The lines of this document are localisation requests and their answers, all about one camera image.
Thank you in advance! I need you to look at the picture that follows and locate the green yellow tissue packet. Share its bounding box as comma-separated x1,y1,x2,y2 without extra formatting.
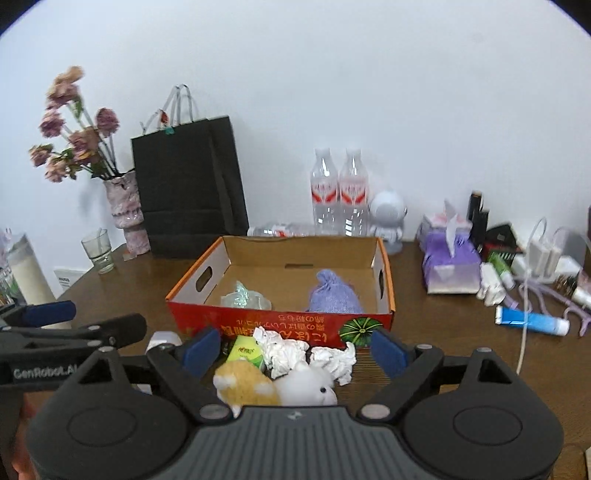
228,335,266,371

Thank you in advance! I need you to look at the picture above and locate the yellow white plush toy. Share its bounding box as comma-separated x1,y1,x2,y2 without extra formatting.
212,359,281,418

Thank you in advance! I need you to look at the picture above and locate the white paper ball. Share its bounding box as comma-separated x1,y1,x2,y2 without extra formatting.
252,327,310,380

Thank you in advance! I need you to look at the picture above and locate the purple mesh drawstring pouch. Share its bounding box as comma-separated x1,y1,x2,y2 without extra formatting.
308,269,363,314

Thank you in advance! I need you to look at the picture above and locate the person left hand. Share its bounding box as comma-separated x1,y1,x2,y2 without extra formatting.
11,396,38,480

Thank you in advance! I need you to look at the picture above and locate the cream thermos bottle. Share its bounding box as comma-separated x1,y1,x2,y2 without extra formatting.
2,231,56,306

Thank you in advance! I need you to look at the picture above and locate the crumpled clear plastic wrap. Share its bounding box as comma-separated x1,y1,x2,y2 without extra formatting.
221,281,273,311

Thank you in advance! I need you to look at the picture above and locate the clear drinking glass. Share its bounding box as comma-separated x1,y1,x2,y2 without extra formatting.
81,228,114,275

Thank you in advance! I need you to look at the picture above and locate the red orange cardboard box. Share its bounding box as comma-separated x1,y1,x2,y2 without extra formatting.
166,236,396,348

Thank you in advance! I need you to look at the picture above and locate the purple tissue pack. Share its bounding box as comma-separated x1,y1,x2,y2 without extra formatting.
416,200,481,295

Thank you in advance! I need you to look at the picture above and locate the blue white tube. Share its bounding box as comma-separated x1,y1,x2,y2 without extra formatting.
495,306,570,337

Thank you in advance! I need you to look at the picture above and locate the white small bottle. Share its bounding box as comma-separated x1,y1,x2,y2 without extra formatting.
477,262,506,307

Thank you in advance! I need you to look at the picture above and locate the pink white textured vase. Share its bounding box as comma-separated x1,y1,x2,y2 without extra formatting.
103,170,151,257

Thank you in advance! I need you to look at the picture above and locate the green white small tube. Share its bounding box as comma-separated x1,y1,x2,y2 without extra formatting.
488,252,516,290

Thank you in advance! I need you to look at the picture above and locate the lying clear water bottle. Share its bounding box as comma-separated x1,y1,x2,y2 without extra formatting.
247,222,317,238

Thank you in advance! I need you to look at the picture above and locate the black paper shopping bag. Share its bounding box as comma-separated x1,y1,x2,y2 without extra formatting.
130,84,250,259

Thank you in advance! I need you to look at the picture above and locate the black lipstick tube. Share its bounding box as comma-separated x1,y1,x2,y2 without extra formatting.
467,191,489,252

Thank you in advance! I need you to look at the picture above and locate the right clear water bottle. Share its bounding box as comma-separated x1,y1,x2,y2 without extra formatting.
339,149,370,237

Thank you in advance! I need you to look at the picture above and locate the dried pink flower bouquet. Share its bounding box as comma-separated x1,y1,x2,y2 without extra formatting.
29,66,122,183

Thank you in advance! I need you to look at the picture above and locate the white charger plug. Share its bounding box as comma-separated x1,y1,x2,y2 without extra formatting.
525,217,562,279

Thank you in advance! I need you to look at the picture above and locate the left clear water bottle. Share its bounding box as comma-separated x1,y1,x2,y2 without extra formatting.
310,148,341,235

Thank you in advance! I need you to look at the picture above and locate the purple glasses frame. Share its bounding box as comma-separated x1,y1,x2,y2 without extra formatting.
501,281,590,338

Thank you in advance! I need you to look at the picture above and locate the white charging cable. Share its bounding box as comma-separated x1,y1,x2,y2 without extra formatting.
515,216,583,375

